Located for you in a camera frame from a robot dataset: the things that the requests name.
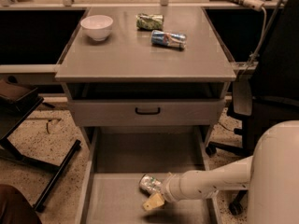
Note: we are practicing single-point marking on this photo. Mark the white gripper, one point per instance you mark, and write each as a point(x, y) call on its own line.
point(170, 187)

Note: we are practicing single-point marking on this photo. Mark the silver 7up can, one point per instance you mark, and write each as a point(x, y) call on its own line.
point(150, 184)

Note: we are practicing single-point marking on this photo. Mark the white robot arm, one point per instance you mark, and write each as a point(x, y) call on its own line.
point(270, 176)

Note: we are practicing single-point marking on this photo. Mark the open grey middle drawer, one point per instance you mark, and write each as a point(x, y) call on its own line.
point(119, 157)

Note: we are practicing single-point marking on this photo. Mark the closed grey top drawer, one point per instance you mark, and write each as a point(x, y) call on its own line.
point(88, 113)

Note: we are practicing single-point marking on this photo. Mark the grey drawer cabinet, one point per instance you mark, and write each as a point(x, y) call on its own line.
point(127, 66)

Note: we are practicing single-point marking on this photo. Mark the blue pepsi can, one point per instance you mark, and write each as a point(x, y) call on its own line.
point(171, 40)

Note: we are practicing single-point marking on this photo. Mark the green crushed soda can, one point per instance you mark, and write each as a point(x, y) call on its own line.
point(150, 21)

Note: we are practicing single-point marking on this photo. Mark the brown object bottom left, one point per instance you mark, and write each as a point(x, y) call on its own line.
point(14, 208)

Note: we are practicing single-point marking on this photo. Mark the black office chair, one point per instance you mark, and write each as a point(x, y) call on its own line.
point(275, 83)

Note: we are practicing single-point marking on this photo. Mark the white ceramic bowl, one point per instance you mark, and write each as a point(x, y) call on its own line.
point(97, 27)

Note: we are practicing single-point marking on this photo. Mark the black drawer handle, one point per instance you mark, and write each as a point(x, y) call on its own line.
point(147, 112)

